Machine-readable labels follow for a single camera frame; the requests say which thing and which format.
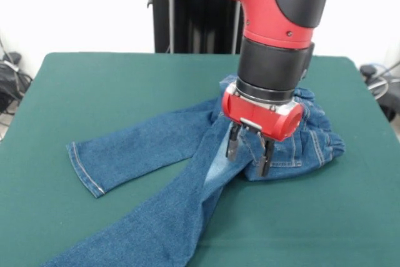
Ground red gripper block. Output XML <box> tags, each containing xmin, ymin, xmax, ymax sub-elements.
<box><xmin>221</xmin><ymin>81</ymin><xmax>304</xmax><ymax>178</ymax></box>

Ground blue denim jeans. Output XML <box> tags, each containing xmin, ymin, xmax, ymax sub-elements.
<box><xmin>39</xmin><ymin>73</ymin><xmax>346</xmax><ymax>267</ymax></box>

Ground dark green table cloth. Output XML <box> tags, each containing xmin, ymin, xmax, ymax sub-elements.
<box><xmin>0</xmin><ymin>51</ymin><xmax>400</xmax><ymax>267</ymax></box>

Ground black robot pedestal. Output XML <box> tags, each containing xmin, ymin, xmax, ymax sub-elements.
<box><xmin>145</xmin><ymin>0</ymin><xmax>244</xmax><ymax>55</ymax></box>

